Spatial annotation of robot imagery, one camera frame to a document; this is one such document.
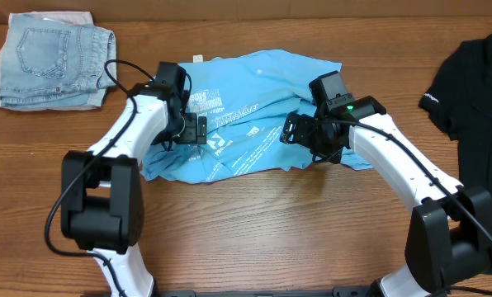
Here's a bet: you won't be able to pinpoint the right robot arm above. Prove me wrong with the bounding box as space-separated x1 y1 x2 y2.
281 95 492 296

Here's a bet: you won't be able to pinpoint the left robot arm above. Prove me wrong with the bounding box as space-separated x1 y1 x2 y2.
59 82 207 296

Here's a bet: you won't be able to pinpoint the light blue printed t-shirt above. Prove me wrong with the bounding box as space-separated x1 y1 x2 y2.
140 49 374 185

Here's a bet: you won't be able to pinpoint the folded light denim shorts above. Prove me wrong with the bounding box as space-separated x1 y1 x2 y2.
0 13 118 111

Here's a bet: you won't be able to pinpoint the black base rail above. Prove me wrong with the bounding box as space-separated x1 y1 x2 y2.
156 285 373 297

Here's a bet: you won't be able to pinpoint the black t-shirt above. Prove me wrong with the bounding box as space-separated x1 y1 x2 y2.
419 34 492 196

